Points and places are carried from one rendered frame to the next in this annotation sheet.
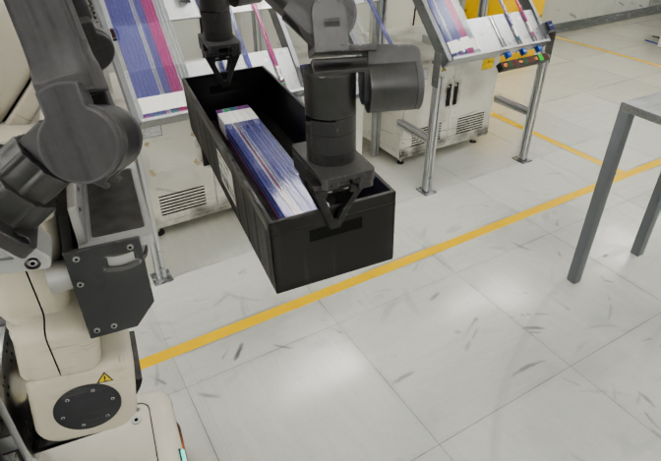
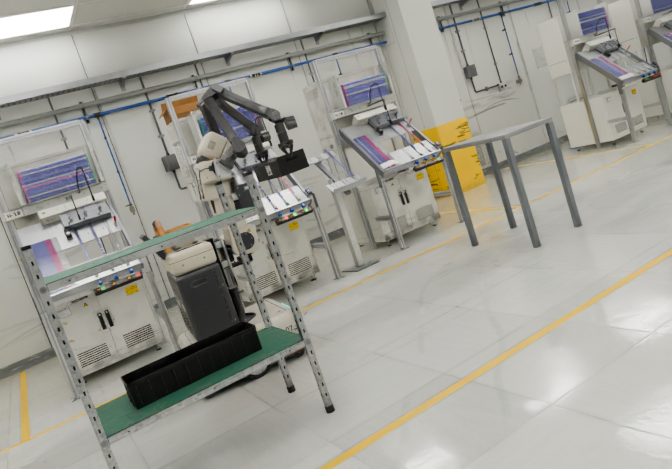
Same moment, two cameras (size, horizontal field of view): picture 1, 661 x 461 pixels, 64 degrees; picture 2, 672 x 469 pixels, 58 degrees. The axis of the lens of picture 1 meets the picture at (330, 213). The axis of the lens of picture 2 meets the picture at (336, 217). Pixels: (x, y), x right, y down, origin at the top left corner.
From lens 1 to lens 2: 2.92 m
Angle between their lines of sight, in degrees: 26
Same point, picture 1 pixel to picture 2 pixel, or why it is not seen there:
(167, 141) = not seen: hidden behind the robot
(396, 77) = (290, 121)
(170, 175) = (256, 266)
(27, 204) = (230, 159)
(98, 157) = (241, 146)
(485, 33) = (401, 156)
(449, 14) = (378, 153)
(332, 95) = (279, 127)
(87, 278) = (240, 193)
